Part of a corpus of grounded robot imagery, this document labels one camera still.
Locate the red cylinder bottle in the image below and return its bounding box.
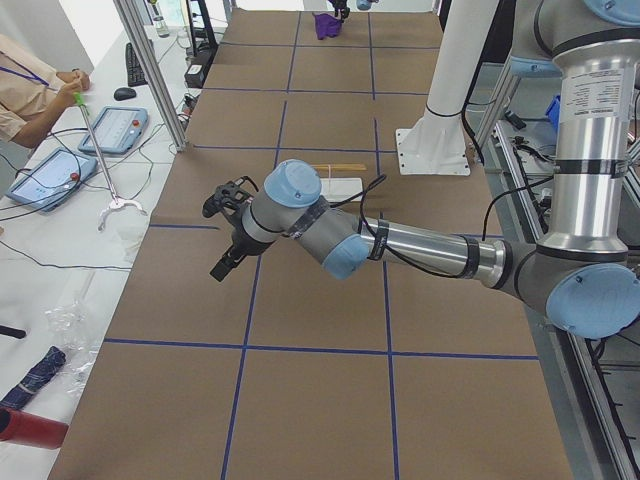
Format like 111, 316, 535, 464
1, 407, 69, 449

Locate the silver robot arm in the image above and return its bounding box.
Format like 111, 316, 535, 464
329, 0, 378, 21
202, 1, 639, 339

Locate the blue teach pendant far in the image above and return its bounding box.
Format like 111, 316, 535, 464
80, 106, 149, 155

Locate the blue teach pendant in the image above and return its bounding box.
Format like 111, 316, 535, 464
80, 106, 149, 155
6, 148, 97, 212

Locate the black keyboard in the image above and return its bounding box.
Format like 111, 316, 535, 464
124, 42, 147, 87

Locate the person's hand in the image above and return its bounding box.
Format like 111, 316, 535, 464
56, 69, 91, 91

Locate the aluminium frame rail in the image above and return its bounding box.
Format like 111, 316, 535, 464
483, 120, 639, 479

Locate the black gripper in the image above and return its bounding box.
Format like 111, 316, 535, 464
209, 209, 262, 282
328, 0, 350, 20

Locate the black computer mouse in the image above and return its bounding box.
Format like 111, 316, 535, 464
113, 87, 137, 101

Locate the folded dark blue umbrella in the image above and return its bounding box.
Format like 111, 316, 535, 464
1, 346, 66, 410

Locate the black power box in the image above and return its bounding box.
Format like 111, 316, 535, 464
184, 64, 208, 89

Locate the blue teach pendant near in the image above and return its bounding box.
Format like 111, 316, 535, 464
6, 148, 97, 212

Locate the purple towel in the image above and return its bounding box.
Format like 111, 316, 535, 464
312, 13, 343, 40

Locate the blue storage bin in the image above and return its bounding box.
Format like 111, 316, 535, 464
545, 95, 561, 133

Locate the person in beige shirt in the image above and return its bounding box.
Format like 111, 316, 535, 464
1, 35, 86, 149

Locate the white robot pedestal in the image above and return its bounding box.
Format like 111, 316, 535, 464
396, 0, 499, 176

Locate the metal reacher grabber tool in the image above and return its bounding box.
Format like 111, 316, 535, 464
73, 92, 148, 232

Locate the clear plastic wrap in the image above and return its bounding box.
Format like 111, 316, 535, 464
45, 300, 100, 399

